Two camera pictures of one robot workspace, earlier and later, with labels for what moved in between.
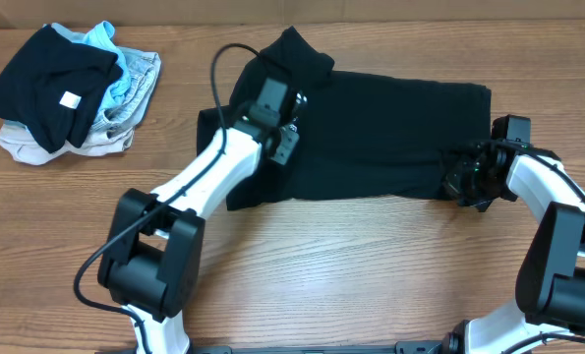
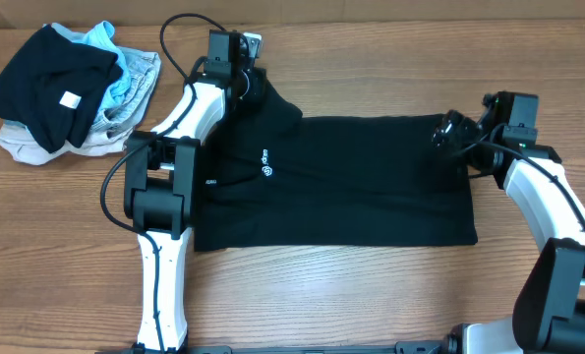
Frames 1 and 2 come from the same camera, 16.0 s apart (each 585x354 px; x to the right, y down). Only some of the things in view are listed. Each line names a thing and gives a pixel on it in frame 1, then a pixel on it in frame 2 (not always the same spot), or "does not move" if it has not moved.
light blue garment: x=101 y=35 does not move
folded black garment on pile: x=57 y=86 does not move
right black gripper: x=460 y=182 to x=455 y=127
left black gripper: x=286 y=146 to x=257 y=83
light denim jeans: x=118 y=124 does not move
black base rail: x=411 y=348 does not move
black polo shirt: x=362 y=137 to x=281 y=181
